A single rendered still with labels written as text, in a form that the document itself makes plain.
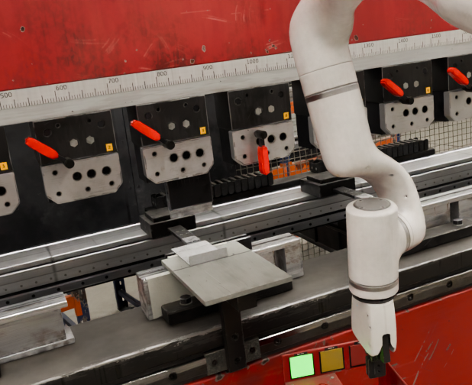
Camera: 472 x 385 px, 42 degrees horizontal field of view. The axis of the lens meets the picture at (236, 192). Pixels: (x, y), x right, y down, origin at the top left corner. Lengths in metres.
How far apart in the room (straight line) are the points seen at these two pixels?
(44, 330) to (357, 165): 0.72
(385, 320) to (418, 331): 0.53
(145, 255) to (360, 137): 0.78
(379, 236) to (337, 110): 0.21
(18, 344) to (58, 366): 0.11
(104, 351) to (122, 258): 0.37
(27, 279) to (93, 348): 0.33
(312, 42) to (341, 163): 0.20
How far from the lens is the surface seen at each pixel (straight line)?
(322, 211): 1.79
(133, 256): 1.59
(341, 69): 0.99
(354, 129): 0.99
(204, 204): 1.36
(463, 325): 1.70
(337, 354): 1.27
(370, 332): 1.08
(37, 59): 1.21
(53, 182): 1.23
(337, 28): 0.97
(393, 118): 1.53
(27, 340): 1.33
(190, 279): 1.21
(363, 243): 1.01
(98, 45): 1.23
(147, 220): 1.57
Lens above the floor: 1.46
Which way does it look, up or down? 15 degrees down
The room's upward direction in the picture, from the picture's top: 7 degrees counter-clockwise
